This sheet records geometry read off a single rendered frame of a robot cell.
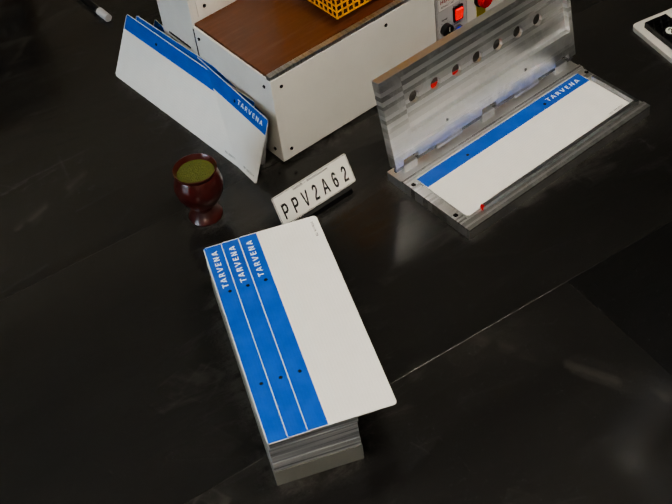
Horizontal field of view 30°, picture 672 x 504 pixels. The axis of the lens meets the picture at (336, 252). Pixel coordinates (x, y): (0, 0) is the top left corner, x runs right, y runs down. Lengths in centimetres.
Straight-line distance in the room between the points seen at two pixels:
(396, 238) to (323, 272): 22
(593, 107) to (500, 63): 19
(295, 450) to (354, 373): 14
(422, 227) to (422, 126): 18
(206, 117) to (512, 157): 56
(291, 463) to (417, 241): 49
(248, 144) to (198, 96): 16
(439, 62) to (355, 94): 20
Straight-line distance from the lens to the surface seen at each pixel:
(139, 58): 247
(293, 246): 196
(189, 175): 211
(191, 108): 235
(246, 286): 191
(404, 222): 211
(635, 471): 180
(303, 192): 213
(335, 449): 178
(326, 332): 183
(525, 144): 222
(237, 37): 223
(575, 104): 230
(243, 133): 223
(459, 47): 217
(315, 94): 221
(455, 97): 220
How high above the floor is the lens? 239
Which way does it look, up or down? 46 degrees down
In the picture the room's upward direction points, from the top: 8 degrees counter-clockwise
